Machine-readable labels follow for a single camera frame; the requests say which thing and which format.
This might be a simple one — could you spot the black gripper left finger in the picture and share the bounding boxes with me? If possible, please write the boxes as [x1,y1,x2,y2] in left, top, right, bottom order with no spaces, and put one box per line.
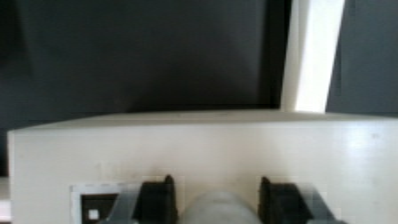
[112,174,180,224]

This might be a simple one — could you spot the white right fence bar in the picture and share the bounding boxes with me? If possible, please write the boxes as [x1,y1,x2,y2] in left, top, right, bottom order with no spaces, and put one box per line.
[281,0,345,113]

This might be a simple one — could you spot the white cabinet body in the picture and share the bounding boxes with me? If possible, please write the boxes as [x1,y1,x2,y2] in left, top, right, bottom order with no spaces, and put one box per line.
[9,111,398,224]

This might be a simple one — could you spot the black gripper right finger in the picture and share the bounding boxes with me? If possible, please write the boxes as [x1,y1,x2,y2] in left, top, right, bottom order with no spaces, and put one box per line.
[258,176,343,224]

